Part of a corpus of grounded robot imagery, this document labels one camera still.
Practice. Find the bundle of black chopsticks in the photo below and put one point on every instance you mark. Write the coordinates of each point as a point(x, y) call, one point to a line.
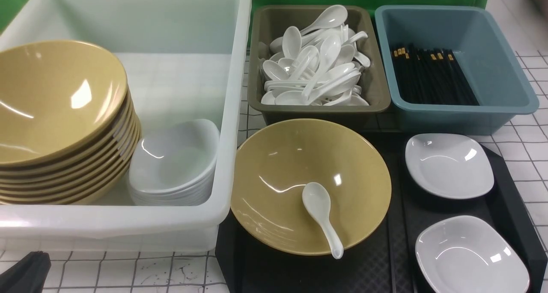
point(431, 76)

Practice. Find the large white plastic bin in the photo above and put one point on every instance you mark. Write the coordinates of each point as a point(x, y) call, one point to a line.
point(184, 60)

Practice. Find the black plastic serving tray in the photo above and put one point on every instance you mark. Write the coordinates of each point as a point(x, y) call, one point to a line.
point(384, 262)

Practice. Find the olive plastic spoon bin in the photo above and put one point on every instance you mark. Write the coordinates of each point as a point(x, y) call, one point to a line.
point(270, 22)

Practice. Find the stack of white dishes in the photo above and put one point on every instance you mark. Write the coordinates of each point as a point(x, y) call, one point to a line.
point(175, 166)

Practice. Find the yellow noodle bowl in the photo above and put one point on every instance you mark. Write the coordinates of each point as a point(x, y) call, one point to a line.
point(273, 166)

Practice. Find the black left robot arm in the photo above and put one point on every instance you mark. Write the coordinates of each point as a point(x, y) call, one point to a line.
point(28, 275)

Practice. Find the blue plastic chopstick bin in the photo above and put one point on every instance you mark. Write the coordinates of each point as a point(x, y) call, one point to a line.
point(482, 51)

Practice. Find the white ceramic soup spoon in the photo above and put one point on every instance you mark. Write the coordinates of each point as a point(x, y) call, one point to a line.
point(317, 201)

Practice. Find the white square side dish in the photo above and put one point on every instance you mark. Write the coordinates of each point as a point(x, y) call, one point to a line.
point(450, 166)
point(465, 254)

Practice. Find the stack of yellow bowls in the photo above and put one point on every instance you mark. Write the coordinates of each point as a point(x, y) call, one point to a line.
point(68, 124)

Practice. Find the pile of white spoons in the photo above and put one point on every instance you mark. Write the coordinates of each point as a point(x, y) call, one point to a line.
point(318, 65)

